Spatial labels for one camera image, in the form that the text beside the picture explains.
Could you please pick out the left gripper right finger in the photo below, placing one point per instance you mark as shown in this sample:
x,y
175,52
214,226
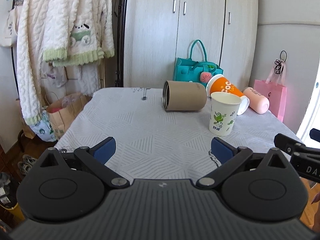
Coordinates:
x,y
258,186

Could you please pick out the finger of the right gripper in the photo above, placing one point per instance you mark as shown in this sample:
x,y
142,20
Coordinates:
x,y
315,134
290,146

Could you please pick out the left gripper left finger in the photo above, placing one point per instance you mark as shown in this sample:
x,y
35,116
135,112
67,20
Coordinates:
x,y
65,186

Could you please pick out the white floral paper cup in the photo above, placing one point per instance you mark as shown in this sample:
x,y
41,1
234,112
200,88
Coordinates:
x,y
224,109

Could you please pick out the orange coco paper cup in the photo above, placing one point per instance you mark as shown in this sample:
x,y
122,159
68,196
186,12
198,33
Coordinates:
x,y
218,83

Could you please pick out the sneakers on floor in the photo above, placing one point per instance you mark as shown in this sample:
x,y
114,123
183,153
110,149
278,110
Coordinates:
x,y
26,164

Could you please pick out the pink tumbler bottle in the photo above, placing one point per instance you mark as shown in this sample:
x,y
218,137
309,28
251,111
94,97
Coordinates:
x,y
259,103

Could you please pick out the pink paper gift bag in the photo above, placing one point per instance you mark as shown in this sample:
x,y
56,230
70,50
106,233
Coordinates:
x,y
274,89

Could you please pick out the brown paper bag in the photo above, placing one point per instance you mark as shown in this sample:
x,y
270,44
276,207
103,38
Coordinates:
x,y
64,111

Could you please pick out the white patterned tablecloth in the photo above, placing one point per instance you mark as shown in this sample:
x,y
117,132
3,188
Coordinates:
x,y
150,142

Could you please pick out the teal felt handbag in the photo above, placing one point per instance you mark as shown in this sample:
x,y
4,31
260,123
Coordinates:
x,y
187,70

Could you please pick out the beige cylindrical mug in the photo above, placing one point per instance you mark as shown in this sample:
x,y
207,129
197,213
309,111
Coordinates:
x,y
183,96

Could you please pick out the white fluffy robe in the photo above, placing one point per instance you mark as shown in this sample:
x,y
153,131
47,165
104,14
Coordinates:
x,y
65,33

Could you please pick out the white tote bag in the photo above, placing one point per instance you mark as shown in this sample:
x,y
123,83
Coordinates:
x,y
9,29

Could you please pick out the white wardrobe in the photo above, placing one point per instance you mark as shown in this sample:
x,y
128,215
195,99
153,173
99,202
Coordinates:
x,y
159,32

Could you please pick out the black clothes rack pole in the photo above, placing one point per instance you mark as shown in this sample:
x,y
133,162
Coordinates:
x,y
120,13

